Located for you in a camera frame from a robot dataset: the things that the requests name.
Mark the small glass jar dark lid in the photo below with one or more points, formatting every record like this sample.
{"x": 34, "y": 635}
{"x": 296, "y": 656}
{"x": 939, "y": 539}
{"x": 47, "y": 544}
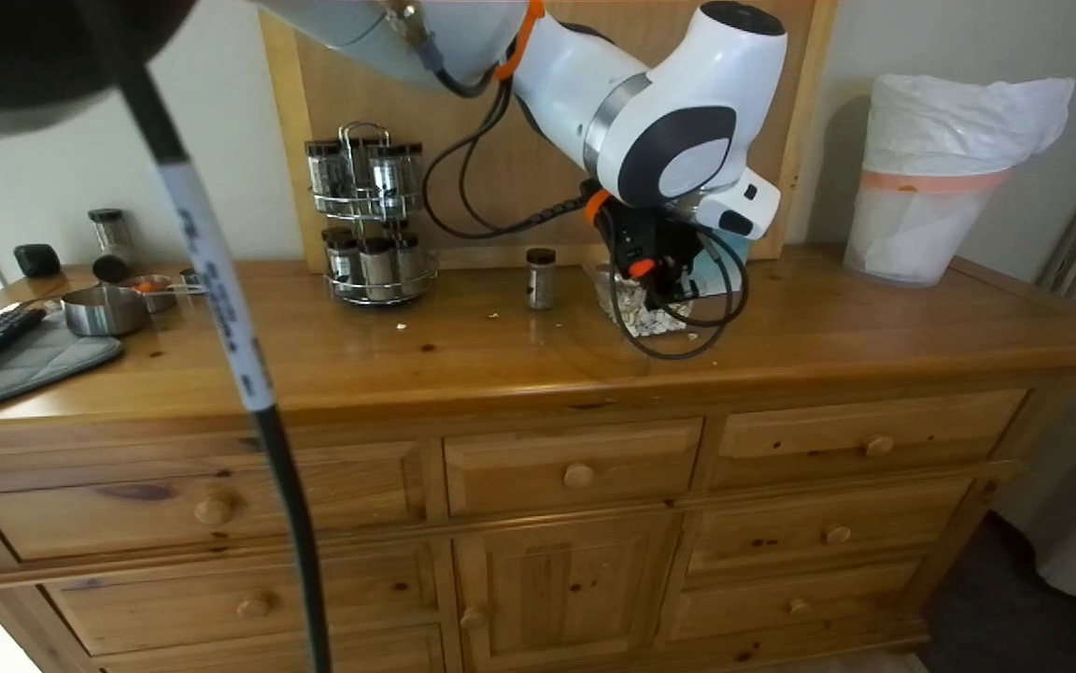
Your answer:
{"x": 110, "y": 233}

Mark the metal measuring cup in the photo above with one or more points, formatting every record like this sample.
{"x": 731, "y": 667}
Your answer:
{"x": 103, "y": 312}

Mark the metal spice rack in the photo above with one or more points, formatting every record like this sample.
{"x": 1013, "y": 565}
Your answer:
{"x": 371, "y": 223}

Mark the bin with white bag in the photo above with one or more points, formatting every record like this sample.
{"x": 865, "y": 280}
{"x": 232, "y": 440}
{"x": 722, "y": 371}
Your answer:
{"x": 950, "y": 135}

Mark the grey quilted cloth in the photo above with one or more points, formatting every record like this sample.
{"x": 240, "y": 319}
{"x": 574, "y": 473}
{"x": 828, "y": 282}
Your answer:
{"x": 28, "y": 367}

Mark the small wooden door knob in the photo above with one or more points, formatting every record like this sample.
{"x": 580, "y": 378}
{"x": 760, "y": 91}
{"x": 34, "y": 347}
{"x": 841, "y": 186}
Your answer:
{"x": 468, "y": 615}

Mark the small black box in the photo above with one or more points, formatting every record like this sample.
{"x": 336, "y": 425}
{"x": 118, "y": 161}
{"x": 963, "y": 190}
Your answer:
{"x": 38, "y": 263}

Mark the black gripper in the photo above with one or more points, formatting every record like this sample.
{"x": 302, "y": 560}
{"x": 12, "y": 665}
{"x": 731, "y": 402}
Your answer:
{"x": 637, "y": 246}

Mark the glass spice jar black cap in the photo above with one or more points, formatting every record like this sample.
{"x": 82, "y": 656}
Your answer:
{"x": 322, "y": 181}
{"x": 376, "y": 271}
{"x": 341, "y": 263}
{"x": 401, "y": 181}
{"x": 540, "y": 286}
{"x": 413, "y": 261}

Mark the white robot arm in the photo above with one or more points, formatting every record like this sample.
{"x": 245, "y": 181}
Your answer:
{"x": 673, "y": 113}

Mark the round wooden drawer knob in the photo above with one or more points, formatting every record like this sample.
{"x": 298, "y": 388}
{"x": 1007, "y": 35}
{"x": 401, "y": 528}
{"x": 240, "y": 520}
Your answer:
{"x": 795, "y": 609}
{"x": 880, "y": 444}
{"x": 839, "y": 531}
{"x": 217, "y": 506}
{"x": 255, "y": 609}
{"x": 580, "y": 475}

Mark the white seeds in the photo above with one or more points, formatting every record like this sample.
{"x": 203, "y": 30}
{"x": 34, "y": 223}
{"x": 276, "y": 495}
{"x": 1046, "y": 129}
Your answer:
{"x": 658, "y": 329}

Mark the wooden pine dresser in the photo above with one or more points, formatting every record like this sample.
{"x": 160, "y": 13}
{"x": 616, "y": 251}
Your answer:
{"x": 500, "y": 351}

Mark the dark grey rug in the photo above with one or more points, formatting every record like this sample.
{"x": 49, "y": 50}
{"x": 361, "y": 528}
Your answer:
{"x": 1010, "y": 612}

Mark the black pole with grey sleeve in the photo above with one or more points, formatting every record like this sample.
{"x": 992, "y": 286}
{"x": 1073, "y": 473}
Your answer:
{"x": 222, "y": 312}

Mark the small black round object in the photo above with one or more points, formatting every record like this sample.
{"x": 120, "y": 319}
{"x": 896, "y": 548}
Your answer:
{"x": 112, "y": 271}

